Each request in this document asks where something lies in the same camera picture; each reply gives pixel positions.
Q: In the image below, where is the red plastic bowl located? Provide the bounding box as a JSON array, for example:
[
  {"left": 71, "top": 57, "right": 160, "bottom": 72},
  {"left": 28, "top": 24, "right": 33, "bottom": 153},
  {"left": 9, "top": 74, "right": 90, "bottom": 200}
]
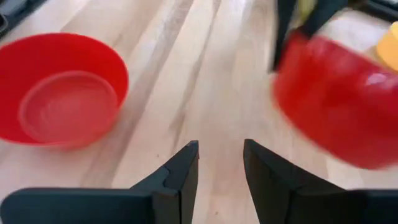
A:
[
  {"left": 272, "top": 30, "right": 398, "bottom": 170},
  {"left": 0, "top": 32, "right": 130, "bottom": 150}
]

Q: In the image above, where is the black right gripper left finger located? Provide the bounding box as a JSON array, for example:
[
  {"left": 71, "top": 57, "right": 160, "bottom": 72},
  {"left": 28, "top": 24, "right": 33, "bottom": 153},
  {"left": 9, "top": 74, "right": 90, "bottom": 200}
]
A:
[{"left": 0, "top": 139, "right": 200, "bottom": 224}]

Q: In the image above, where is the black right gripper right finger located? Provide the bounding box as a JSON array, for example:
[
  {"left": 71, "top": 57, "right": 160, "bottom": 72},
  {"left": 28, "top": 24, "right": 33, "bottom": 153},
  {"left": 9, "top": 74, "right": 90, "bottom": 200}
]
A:
[{"left": 243, "top": 139, "right": 398, "bottom": 224}]

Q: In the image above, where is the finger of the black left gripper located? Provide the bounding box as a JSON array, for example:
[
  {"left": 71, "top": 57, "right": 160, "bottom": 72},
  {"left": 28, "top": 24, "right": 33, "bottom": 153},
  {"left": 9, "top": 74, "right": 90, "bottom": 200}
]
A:
[
  {"left": 300, "top": 0, "right": 349, "bottom": 39},
  {"left": 269, "top": 0, "right": 296, "bottom": 74}
]

